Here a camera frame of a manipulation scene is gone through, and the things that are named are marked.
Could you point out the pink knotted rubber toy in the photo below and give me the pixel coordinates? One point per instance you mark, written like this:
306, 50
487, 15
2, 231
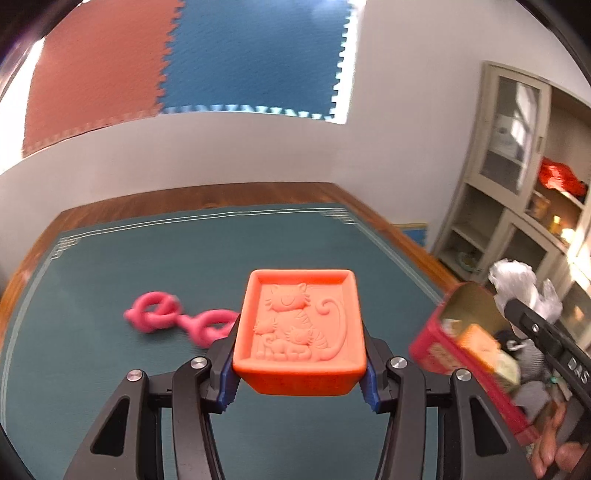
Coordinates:
152, 314

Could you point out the black knit pouch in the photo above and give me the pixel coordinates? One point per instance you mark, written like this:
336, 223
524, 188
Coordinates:
508, 339

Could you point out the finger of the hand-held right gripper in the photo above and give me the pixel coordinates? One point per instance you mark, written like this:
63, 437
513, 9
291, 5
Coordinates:
531, 325

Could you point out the yellow printed box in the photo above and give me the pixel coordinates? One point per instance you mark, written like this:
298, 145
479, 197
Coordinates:
508, 371

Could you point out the white plastic bag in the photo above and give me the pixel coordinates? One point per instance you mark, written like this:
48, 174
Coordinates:
512, 277

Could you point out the red tin container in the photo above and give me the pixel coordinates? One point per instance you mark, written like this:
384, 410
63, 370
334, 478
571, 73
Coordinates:
438, 346

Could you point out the white bowl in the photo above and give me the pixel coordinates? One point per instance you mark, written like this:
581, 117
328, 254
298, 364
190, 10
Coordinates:
468, 261

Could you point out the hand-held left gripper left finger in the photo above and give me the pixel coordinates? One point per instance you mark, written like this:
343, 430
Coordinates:
226, 374

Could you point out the red-orange toy cube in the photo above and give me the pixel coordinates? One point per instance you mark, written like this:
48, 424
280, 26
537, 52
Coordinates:
300, 323

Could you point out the beige cabinet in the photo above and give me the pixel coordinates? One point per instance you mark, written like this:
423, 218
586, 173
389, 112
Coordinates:
489, 184

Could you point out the light orange toy cube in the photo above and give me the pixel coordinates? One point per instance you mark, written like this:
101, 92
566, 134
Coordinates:
478, 344

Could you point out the blue floor mat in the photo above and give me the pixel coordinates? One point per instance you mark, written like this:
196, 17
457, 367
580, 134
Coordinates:
411, 235

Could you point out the person's right hand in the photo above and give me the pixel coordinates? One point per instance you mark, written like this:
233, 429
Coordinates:
547, 443

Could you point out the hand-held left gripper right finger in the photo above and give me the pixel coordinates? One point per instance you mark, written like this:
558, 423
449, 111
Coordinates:
371, 383

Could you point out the grey ribbed sock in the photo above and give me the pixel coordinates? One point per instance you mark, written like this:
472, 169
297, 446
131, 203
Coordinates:
531, 397

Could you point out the red foam wall mat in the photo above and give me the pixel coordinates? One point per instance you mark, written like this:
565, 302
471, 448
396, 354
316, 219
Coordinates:
92, 69

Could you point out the brown jar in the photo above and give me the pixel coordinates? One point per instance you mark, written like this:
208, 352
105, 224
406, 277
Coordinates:
539, 205

